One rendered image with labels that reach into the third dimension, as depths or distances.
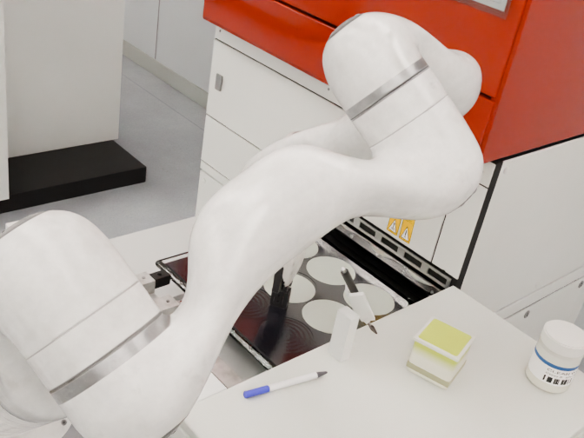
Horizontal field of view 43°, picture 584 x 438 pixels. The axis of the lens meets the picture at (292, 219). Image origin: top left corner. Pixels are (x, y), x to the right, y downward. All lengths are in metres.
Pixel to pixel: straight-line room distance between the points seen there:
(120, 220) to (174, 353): 2.66
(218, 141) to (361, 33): 1.15
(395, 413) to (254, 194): 0.53
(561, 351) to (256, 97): 0.90
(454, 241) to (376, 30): 0.70
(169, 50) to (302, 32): 3.29
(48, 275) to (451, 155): 0.40
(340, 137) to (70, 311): 0.55
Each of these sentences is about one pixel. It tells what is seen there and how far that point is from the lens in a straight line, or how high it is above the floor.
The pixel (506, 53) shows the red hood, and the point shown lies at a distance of 1.24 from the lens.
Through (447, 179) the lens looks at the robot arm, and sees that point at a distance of 0.77.
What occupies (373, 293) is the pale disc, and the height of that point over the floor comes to 0.90.
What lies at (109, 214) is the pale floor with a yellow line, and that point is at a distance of 3.35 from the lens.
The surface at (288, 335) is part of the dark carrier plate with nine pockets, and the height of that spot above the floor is 0.90.
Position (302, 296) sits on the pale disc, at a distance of 1.41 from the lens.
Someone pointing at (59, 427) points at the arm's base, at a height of 0.95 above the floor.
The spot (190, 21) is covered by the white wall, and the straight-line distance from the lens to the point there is 4.57.
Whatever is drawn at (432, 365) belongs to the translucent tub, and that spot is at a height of 1.00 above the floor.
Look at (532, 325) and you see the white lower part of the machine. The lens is 1.91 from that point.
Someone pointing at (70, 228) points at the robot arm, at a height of 1.36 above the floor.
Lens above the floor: 1.71
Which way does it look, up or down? 30 degrees down
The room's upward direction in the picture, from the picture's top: 11 degrees clockwise
